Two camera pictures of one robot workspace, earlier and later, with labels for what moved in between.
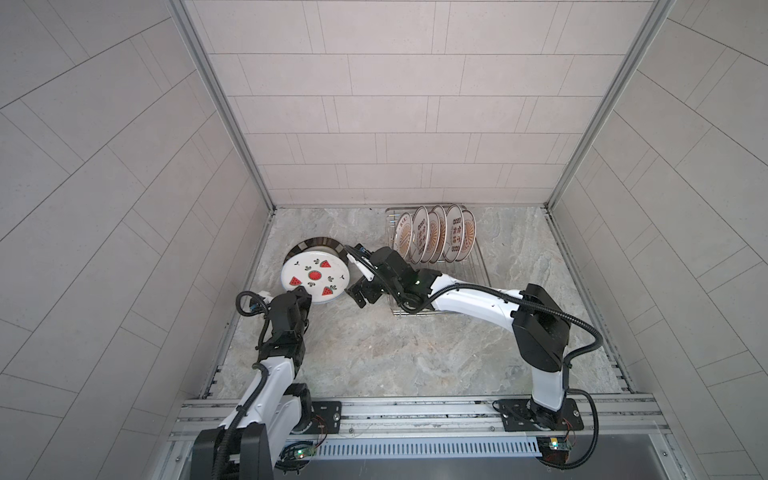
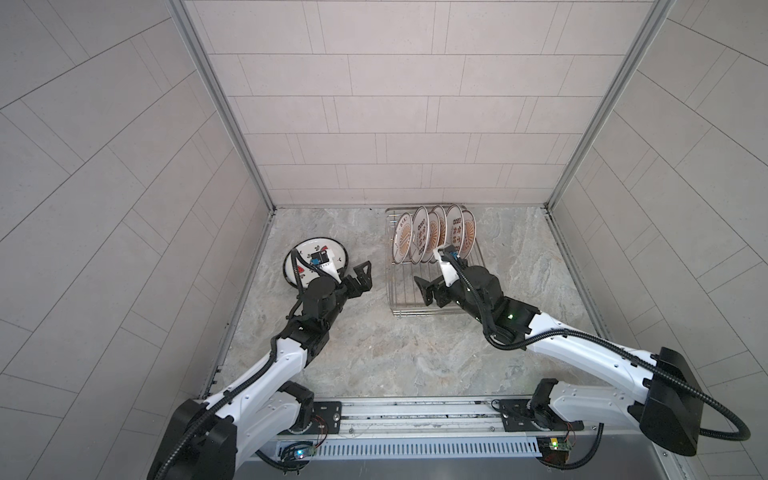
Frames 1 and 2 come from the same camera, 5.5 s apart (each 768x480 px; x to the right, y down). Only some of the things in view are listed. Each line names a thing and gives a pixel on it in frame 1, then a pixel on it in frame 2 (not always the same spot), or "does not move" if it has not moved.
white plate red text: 454,233 does not move
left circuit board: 303,452 does not move
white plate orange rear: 469,236 does not move
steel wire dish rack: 438,239 does not move
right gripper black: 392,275 -> 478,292
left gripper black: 293,298 -> 354,282
